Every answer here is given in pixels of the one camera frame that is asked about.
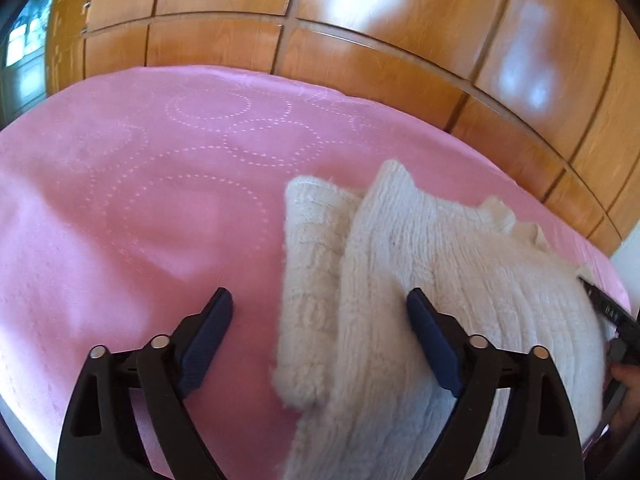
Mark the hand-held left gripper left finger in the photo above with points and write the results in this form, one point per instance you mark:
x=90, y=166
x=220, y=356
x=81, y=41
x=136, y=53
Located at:
x=207, y=340

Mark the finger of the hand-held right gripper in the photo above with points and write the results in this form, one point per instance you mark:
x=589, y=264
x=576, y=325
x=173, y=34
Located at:
x=589, y=290

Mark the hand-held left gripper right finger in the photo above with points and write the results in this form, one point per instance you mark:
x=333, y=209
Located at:
x=432, y=340

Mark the cream knitted sweater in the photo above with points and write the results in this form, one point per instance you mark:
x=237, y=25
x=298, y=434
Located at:
x=380, y=270

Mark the person's right hand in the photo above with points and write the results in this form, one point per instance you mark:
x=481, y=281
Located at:
x=629, y=390

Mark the pink bed blanket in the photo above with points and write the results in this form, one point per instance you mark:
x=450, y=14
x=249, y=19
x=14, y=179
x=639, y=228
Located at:
x=150, y=210

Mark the white bed mattress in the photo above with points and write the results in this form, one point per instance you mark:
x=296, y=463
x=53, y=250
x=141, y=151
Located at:
x=25, y=435

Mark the wooden wardrobe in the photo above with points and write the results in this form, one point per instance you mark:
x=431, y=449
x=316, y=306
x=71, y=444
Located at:
x=400, y=20

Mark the window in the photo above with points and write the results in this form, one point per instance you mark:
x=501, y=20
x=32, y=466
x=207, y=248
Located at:
x=22, y=45

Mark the carved wooden door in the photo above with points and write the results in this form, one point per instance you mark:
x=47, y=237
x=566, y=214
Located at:
x=67, y=20

